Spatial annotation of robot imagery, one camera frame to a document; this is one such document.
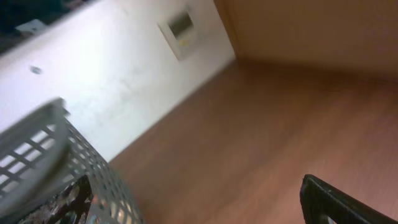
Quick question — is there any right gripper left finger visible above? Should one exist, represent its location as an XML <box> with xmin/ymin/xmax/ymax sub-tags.
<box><xmin>18</xmin><ymin>175</ymin><xmax>93</xmax><ymax>224</ymax></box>

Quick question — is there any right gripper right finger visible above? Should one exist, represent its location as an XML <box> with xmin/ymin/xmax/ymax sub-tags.
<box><xmin>300</xmin><ymin>174</ymin><xmax>397</xmax><ymax>224</ymax></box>

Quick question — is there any grey plastic shopping basket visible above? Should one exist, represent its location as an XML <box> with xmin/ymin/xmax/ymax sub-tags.
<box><xmin>1</xmin><ymin>98</ymin><xmax>144</xmax><ymax>223</ymax></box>

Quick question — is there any grey wall control panel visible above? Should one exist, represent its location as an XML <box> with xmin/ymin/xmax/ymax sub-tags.
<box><xmin>158</xmin><ymin>7</ymin><xmax>201</xmax><ymax>60</ymax></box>

